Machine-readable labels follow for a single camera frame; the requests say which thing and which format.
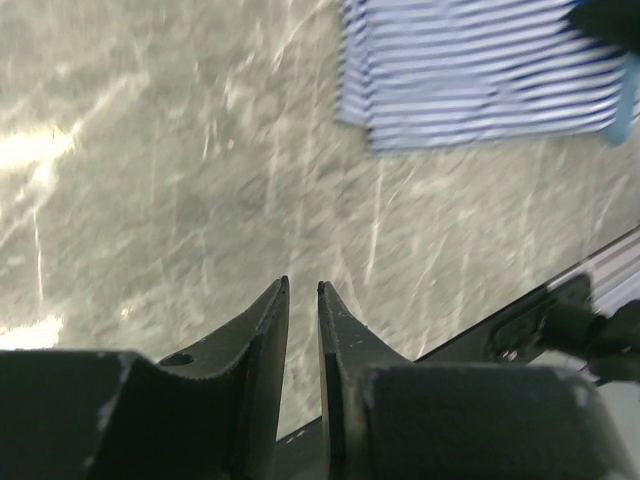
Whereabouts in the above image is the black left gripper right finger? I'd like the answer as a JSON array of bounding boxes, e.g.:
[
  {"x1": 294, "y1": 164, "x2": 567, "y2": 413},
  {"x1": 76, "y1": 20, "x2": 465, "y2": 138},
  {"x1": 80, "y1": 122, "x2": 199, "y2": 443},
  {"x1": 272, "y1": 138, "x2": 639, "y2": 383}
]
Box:
[{"x1": 318, "y1": 282, "x2": 639, "y2": 479}]

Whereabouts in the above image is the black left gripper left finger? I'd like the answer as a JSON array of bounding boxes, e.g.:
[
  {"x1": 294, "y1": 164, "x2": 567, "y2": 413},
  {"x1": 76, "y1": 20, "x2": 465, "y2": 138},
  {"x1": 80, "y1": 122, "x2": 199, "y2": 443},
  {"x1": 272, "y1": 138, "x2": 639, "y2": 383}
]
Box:
[{"x1": 1, "y1": 278, "x2": 290, "y2": 479}]

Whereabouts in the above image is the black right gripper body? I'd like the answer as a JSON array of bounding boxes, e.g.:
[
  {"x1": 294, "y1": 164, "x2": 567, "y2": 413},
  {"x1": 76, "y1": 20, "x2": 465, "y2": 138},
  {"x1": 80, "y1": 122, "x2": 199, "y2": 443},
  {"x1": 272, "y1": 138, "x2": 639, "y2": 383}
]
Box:
[{"x1": 567, "y1": 0, "x2": 639, "y2": 53}]

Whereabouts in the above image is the teal tank top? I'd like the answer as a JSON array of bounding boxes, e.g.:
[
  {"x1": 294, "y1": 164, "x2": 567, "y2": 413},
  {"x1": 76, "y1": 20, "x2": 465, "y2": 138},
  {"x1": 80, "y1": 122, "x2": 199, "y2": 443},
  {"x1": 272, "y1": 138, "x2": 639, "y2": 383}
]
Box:
[{"x1": 602, "y1": 53, "x2": 639, "y2": 146}]

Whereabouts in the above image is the navy white striped tank top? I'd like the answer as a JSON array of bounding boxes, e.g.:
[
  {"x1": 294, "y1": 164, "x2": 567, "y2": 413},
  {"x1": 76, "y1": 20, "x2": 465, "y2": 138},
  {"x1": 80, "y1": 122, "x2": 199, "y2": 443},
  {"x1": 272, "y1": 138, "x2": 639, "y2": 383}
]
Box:
[{"x1": 337, "y1": 0, "x2": 626, "y2": 153}]

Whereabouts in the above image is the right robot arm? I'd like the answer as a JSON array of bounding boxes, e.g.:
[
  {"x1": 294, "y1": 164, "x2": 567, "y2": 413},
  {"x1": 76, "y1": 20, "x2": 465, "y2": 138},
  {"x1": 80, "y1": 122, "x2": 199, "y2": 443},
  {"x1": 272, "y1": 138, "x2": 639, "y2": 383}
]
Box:
[{"x1": 567, "y1": 0, "x2": 639, "y2": 386}]

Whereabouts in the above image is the black base beam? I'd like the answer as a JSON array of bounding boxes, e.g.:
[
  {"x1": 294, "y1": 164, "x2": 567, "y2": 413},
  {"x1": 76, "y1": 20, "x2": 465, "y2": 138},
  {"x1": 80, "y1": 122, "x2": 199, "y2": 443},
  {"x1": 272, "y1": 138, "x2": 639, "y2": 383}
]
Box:
[{"x1": 273, "y1": 274, "x2": 591, "y2": 480}]

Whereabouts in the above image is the aluminium rail frame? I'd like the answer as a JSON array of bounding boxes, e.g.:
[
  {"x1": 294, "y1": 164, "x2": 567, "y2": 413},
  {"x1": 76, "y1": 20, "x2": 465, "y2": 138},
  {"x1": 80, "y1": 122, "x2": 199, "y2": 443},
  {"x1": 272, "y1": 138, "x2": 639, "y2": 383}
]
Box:
[{"x1": 546, "y1": 228, "x2": 639, "y2": 316}]

